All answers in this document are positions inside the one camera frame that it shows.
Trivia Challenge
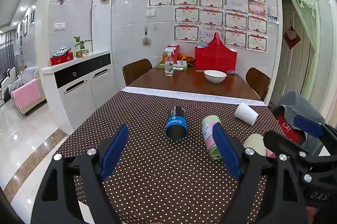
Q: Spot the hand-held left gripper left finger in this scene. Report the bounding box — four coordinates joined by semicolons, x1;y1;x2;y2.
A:
32;124;130;224

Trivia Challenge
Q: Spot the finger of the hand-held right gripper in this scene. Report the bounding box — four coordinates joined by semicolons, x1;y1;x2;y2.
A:
293;115;337;151
263;130;337;184

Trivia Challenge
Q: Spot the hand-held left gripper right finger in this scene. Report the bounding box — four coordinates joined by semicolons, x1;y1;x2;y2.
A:
212;123;309;224

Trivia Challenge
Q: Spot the blue metal cup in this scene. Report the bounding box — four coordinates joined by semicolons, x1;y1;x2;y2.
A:
165;106;188;141

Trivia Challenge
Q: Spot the beige and pink cup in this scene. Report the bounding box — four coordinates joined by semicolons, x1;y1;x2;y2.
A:
243;133;277;158

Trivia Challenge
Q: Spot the green and pink cup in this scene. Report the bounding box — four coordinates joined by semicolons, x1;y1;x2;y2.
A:
201;115;222;160

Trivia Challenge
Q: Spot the white paper cup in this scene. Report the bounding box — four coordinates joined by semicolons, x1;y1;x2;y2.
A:
234;102;259;126

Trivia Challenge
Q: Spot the red packet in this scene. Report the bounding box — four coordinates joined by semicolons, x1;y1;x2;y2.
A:
279;115;306;144

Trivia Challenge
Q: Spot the grey plastic bag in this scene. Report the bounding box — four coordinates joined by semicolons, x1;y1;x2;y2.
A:
269;91;326;156

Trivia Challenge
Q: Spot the brown polka dot tablecloth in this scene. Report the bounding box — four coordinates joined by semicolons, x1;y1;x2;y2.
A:
54;86;280;224

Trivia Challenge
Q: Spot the white door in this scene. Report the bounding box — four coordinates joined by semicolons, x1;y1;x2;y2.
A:
271;10;312;106

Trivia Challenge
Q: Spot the brown wooden chair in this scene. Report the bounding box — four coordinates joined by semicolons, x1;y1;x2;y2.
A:
122;59;153;86
245;67;271;102

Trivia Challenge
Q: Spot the white and black cabinet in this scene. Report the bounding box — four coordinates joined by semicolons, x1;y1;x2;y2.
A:
40;50;116;135

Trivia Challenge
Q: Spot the white bowl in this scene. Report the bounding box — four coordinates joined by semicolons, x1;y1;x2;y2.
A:
204;70;227;83

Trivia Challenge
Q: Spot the red diamond door decoration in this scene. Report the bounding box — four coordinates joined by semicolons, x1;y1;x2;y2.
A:
283;26;302;50

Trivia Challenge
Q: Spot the green tray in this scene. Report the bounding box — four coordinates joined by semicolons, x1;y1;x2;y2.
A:
155;59;189;71

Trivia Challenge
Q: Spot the red carry bag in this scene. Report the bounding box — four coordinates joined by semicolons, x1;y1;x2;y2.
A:
194;32;238;72

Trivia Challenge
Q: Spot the clear spray bottle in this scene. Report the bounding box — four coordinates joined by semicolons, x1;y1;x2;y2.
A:
164;47;176;76

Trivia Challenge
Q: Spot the pink blanket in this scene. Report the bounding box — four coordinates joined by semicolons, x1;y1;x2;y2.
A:
13;80;41;112

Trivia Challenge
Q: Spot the red gift box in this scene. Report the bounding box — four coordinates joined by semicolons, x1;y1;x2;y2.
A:
50;52;74;66

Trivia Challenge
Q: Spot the green curtain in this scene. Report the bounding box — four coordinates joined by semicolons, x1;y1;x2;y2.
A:
276;0;321;114

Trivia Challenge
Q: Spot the potted green plant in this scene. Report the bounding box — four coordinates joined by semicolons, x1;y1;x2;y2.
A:
73;36;93;58

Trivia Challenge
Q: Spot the patterned cloth item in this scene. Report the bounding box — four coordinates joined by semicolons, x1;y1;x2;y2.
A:
55;47;72;56

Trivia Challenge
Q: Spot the hanging round brush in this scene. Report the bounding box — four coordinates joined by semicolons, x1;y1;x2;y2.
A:
141;27;151;46

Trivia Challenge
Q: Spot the beige sofa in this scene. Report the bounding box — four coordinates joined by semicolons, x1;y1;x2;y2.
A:
7;66;48;116

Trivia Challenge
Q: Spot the grey window curtain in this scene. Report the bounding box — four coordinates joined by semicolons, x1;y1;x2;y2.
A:
0;29;17;80

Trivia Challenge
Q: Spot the wall of certificates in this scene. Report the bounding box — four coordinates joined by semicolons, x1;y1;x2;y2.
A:
147;0;268;53

